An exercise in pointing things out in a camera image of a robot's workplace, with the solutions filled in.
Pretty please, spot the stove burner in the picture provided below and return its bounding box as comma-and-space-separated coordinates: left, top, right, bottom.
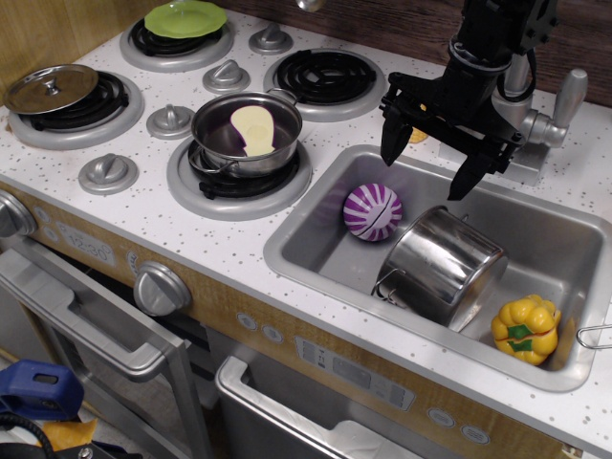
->
120, 19, 234, 73
9, 72, 144, 150
166, 139, 313, 222
263, 49, 386, 122

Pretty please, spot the front right stove burner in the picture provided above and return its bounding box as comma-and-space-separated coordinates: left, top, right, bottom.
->
166, 139, 313, 222

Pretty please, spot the silver oven dial left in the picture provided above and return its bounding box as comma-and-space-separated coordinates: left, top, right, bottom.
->
0, 190, 38, 238

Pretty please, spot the purple white striped ball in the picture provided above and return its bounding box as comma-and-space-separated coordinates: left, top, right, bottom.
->
342, 183, 403, 242

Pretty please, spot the grey stovetop knob back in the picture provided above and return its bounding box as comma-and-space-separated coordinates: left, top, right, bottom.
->
249, 23, 294, 55

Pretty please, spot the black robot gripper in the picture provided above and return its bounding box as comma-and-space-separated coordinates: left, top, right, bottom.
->
381, 38, 523, 201

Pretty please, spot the grey oven door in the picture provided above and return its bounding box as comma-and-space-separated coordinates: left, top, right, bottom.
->
1, 239, 213, 458

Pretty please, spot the green plastic plate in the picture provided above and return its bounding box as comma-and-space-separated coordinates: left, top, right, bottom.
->
144, 1, 228, 39

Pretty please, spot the grey stovetop knob front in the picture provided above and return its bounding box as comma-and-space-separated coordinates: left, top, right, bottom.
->
78, 153, 139, 195

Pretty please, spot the silver toy faucet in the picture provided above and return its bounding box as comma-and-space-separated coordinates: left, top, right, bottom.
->
492, 55, 588, 186

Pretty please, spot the grey stovetop knob middle left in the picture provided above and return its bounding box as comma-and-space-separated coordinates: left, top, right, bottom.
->
146, 104, 195, 140

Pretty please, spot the black cable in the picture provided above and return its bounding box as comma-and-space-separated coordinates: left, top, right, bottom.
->
0, 412, 57, 459

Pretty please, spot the blue clamp tool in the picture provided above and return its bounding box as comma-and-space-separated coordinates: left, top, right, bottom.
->
1, 360, 84, 421

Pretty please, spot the yellow toy bell pepper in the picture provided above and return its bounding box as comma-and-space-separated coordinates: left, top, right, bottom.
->
491, 295, 561, 366

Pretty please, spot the grey dishwasher door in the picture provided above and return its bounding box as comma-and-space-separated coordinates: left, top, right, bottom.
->
215, 356, 454, 458

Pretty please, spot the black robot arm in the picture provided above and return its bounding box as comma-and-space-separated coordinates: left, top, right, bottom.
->
381, 1, 557, 201

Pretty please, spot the silver knob at top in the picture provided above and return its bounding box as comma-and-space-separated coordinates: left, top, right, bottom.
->
295, 0, 327, 13

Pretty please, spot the grey toy sink basin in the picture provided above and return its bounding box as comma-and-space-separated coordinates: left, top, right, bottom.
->
264, 145, 611, 392

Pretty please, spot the steel pot on burner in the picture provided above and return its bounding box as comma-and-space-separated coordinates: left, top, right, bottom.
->
189, 92, 302, 178

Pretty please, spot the steel pot lid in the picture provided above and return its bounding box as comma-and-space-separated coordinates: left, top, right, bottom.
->
3, 64, 99, 115

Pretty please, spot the back right stove burner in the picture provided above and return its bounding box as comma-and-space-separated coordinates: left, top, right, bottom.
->
263, 49, 386, 122

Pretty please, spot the steel pot lying in sink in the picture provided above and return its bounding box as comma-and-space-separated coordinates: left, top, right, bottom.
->
372, 206, 508, 332

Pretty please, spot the front left stove burner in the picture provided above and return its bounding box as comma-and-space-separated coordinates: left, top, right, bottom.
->
9, 72, 144, 150

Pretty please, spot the silver oven dial right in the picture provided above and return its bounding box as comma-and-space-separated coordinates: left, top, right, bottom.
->
133, 261, 192, 317

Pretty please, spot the wire handle at right edge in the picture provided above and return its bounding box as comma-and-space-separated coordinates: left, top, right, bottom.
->
576, 323, 611, 350

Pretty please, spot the grey stovetop knob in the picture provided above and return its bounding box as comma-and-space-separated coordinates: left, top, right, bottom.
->
202, 59, 251, 95
78, 153, 139, 195
146, 104, 195, 140
249, 23, 294, 55

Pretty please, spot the back left stove burner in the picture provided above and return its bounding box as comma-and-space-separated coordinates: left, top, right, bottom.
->
120, 19, 234, 73

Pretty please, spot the grey stovetop knob centre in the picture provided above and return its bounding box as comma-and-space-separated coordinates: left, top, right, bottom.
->
202, 59, 251, 95

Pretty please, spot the yellow toy corn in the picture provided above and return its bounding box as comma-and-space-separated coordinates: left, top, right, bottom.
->
408, 127, 428, 143

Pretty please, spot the silver oven dial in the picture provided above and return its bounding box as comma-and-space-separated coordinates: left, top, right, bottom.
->
0, 190, 38, 238
133, 261, 192, 317

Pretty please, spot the cream purple toy eggplant slice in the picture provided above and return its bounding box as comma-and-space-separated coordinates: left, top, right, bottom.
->
230, 105, 274, 157

